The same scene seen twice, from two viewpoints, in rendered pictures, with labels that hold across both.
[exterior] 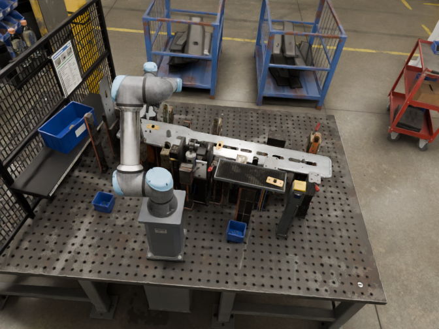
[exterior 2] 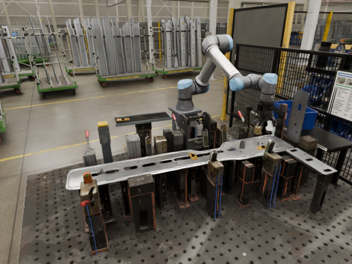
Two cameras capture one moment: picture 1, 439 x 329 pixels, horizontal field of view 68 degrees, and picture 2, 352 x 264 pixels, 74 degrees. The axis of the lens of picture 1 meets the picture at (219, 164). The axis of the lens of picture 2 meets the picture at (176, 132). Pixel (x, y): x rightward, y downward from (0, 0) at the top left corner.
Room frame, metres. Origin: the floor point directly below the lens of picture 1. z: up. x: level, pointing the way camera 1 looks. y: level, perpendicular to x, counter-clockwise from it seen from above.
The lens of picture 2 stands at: (2.56, -0.64, 1.71)
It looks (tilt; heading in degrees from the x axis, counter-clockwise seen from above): 24 degrees down; 153
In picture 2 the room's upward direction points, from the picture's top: 1 degrees counter-clockwise
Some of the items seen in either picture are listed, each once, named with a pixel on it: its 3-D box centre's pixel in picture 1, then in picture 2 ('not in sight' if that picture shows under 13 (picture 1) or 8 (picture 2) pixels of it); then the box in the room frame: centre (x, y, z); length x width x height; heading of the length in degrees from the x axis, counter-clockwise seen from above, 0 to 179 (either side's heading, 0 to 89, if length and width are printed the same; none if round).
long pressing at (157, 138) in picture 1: (223, 145); (190, 157); (1.50, -0.01, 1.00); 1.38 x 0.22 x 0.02; 81
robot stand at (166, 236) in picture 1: (164, 226); (184, 130); (0.93, 0.27, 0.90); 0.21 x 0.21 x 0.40; 0
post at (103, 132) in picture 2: (289, 211); (107, 155); (1.09, -0.43, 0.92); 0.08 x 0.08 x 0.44; 81
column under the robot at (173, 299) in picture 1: (170, 271); not in sight; (0.93, 0.27, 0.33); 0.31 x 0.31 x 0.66; 0
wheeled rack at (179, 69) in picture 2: not in sight; (178, 51); (-5.79, 3.76, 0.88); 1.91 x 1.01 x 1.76; 92
